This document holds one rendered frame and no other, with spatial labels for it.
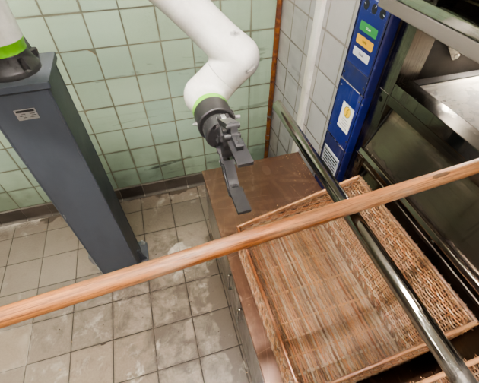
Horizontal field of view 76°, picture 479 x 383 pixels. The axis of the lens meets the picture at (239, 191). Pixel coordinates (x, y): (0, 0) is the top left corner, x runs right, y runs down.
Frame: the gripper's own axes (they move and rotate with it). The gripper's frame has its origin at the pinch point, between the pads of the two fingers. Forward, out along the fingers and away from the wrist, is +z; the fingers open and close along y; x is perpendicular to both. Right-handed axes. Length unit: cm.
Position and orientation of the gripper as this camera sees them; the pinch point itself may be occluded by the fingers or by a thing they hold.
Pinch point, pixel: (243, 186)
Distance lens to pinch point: 59.7
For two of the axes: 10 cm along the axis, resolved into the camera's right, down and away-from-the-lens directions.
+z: 2.9, 7.1, -6.4
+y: 0.0, 6.7, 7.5
